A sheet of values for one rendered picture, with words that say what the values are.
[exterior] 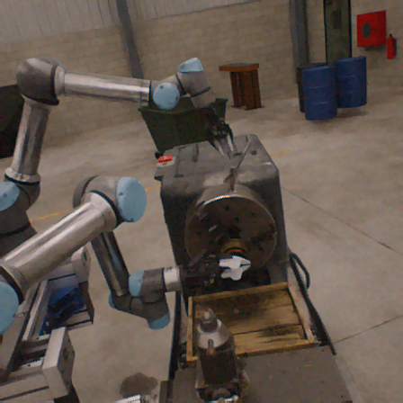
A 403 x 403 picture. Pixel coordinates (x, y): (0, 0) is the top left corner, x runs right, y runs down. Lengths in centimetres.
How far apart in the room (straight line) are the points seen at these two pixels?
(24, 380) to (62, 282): 50
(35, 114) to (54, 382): 82
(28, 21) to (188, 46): 397
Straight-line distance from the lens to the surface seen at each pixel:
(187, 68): 134
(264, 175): 147
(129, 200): 102
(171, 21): 1156
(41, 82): 126
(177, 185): 147
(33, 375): 103
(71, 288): 144
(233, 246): 124
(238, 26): 1216
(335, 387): 101
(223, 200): 130
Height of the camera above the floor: 172
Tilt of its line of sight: 22 degrees down
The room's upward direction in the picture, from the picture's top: 11 degrees counter-clockwise
